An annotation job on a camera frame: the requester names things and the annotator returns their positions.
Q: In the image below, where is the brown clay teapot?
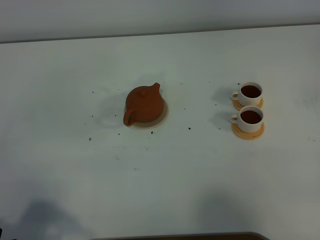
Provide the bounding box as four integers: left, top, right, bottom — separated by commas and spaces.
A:
123, 82, 164, 126

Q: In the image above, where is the beige round teapot coaster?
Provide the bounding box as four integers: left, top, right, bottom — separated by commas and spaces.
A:
130, 99, 169, 130

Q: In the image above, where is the far orange cup coaster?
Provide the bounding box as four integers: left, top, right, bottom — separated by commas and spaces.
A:
232, 98, 264, 111

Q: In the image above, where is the orange cup coaster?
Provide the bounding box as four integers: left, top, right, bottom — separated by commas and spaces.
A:
232, 98, 264, 111
231, 122, 265, 140

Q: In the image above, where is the near orange cup coaster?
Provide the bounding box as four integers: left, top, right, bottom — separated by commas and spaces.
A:
231, 122, 265, 140

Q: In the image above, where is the near white teacup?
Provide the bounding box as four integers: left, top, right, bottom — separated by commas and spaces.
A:
228, 105, 264, 133

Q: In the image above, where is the white teacup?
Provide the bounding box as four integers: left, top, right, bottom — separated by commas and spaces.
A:
228, 105, 264, 133
230, 81, 263, 107

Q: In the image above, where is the far white teacup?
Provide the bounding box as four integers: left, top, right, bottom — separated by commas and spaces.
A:
230, 81, 263, 107

